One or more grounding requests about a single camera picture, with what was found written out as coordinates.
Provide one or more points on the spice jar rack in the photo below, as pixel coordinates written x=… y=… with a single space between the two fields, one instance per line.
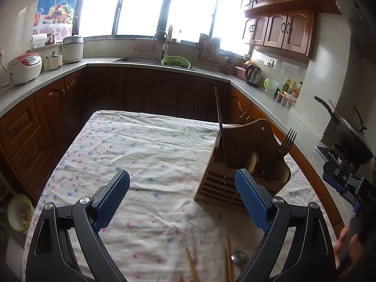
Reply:
x=287 y=96

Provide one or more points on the upper wooden cabinets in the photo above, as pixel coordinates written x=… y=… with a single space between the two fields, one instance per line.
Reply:
x=284 y=27

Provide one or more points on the white cylindrical cooker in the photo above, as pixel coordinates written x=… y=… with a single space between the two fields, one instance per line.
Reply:
x=72 y=49

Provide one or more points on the wooden utensil holder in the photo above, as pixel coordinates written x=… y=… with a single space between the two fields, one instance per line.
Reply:
x=252 y=147

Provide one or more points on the green handled plastic jug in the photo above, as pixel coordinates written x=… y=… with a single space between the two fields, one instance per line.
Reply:
x=270 y=86

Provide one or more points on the white red rice cooker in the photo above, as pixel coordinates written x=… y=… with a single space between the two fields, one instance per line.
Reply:
x=24 y=68

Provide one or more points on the yellow oil bottle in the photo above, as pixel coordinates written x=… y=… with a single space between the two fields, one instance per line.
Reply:
x=170 y=32

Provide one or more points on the steel electric kettle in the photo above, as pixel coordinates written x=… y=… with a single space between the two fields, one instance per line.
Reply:
x=253 y=75

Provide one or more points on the green colander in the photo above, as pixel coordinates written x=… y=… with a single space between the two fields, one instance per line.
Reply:
x=176 y=61

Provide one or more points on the steel spoon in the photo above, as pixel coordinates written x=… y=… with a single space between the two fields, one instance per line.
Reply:
x=240 y=258

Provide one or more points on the wooden chopstick pair left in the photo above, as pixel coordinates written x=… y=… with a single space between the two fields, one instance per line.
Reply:
x=191 y=265

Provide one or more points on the lower wooden cabinets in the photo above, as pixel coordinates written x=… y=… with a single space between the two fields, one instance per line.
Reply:
x=40 y=119

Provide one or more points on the dark metal chopstick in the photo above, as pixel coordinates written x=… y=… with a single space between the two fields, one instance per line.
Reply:
x=220 y=126

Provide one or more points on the tropical fruit poster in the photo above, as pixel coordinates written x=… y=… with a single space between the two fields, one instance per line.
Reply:
x=55 y=17

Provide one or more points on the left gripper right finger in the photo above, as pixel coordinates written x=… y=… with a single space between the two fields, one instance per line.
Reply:
x=310 y=257

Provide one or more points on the wooden cabinets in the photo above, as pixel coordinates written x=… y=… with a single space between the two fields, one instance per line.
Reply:
x=40 y=119
x=284 y=27

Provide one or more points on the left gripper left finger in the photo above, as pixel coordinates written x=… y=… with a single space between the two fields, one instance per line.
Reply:
x=51 y=255

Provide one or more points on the black wok pan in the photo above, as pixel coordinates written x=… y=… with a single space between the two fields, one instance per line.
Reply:
x=351 y=139

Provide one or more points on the chrome faucet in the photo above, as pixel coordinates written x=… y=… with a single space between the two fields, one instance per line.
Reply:
x=164 y=40

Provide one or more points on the white dotted tablecloth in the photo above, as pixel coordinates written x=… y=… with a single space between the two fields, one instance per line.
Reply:
x=159 y=223

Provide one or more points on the green bowl on floor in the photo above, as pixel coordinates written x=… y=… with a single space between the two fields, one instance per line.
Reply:
x=20 y=212

